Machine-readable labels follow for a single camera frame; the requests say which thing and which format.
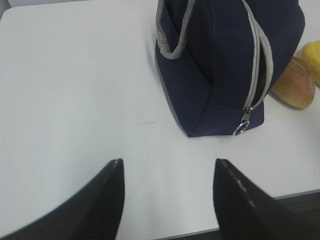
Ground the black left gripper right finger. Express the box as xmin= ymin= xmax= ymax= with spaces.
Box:
xmin=212 ymin=158 xmax=320 ymax=240

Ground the brown bread roll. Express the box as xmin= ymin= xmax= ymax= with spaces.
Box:
xmin=271 ymin=56 xmax=316 ymax=110

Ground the navy blue lunch bag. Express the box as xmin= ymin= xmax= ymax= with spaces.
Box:
xmin=155 ymin=0 xmax=305 ymax=137

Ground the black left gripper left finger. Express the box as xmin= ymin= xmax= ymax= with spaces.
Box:
xmin=3 ymin=159 xmax=125 ymax=240

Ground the yellow banana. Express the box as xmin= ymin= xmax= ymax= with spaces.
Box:
xmin=300 ymin=40 xmax=320 ymax=85

